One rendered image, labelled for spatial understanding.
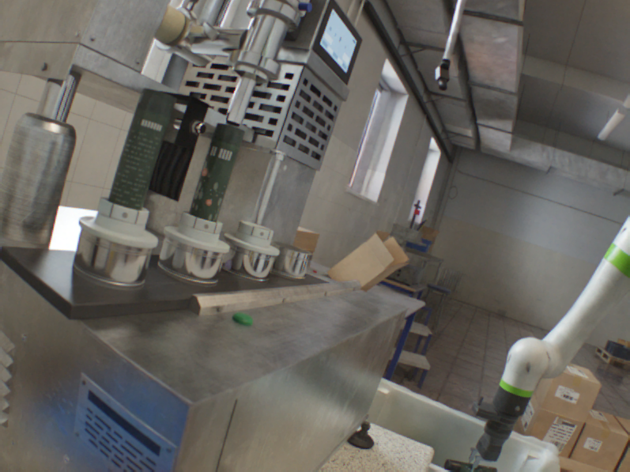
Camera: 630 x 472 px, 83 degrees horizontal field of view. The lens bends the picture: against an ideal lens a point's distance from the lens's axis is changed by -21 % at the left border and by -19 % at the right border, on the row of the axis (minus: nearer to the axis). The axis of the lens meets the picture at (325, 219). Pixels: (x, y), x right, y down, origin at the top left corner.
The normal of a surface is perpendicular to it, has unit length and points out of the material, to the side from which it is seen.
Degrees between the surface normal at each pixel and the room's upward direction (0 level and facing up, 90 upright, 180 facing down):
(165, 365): 0
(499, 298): 90
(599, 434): 90
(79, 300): 0
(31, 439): 90
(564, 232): 90
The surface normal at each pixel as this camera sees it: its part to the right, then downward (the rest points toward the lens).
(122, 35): 0.88, 0.29
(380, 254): -0.66, 0.18
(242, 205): -0.37, -0.09
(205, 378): 0.30, -0.95
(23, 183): 0.40, 0.15
